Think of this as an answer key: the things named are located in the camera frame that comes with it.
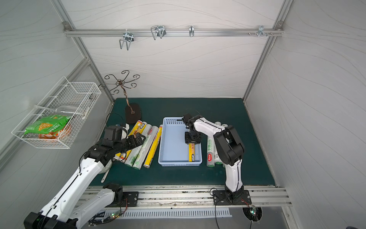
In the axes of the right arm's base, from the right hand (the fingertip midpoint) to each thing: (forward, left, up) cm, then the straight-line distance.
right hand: (191, 141), depth 93 cm
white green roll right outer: (-12, -17, +1) cm, 21 cm away
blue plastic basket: (-7, +11, -1) cm, 13 cm away
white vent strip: (-39, +7, -2) cm, 40 cm away
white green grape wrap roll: (-11, -12, +2) cm, 17 cm away
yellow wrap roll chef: (-8, -1, +1) cm, 8 cm away
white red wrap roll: (-7, +28, +2) cm, 29 cm away
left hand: (-9, +28, +15) cm, 33 cm away
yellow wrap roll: (+6, +36, +2) cm, 36 cm away
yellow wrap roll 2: (-9, +25, +1) cm, 26 cm away
